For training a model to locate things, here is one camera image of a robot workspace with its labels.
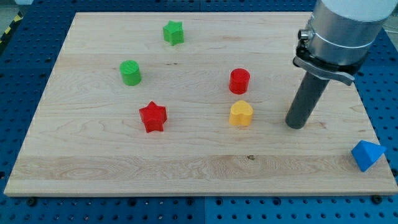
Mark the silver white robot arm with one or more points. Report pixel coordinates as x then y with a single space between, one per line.
335 42

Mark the blue triangle block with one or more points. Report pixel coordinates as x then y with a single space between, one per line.
366 154

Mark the yellow heart block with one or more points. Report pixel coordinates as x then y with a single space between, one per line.
241 113

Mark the red star block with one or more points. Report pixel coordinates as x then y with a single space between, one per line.
153 116

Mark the red cylinder block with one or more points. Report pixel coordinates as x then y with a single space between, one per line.
239 81

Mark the light wooden board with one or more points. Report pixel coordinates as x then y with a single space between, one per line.
87 139

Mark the green cylinder block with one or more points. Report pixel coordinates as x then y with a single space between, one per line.
130 72

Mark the green star block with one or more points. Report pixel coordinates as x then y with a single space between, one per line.
173 33

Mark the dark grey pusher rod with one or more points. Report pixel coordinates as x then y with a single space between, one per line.
306 98

